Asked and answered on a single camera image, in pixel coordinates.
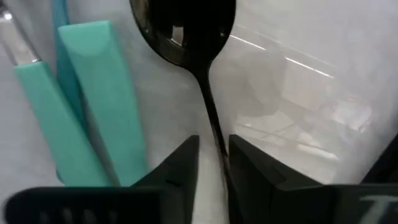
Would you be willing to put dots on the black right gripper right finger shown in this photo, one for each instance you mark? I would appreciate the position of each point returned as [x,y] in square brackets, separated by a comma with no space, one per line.
[258,186]

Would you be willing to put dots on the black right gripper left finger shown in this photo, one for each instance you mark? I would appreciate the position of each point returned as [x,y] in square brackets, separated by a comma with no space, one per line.
[180,174]

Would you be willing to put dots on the all-black spoon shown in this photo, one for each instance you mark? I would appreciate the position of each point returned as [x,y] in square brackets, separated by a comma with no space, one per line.
[186,31]

